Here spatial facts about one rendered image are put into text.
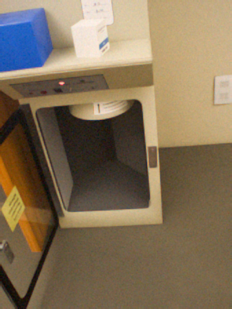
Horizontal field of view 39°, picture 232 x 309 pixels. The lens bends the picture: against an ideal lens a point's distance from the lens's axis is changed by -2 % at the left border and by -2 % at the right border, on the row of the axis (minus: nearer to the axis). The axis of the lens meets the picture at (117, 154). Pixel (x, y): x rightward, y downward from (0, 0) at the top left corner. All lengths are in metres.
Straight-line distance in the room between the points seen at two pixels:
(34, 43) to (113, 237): 0.62
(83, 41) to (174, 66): 0.62
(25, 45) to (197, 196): 0.74
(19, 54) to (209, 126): 0.89
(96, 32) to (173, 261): 0.63
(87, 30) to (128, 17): 0.11
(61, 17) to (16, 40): 0.13
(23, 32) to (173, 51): 0.67
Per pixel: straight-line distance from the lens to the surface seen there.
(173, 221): 1.05
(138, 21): 0.72
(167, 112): 1.30
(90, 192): 1.07
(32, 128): 0.86
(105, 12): 0.71
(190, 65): 1.22
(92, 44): 0.64
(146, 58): 0.62
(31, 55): 0.65
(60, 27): 0.73
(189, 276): 0.94
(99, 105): 0.82
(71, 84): 0.70
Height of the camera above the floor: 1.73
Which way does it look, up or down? 36 degrees down
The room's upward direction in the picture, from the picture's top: 9 degrees counter-clockwise
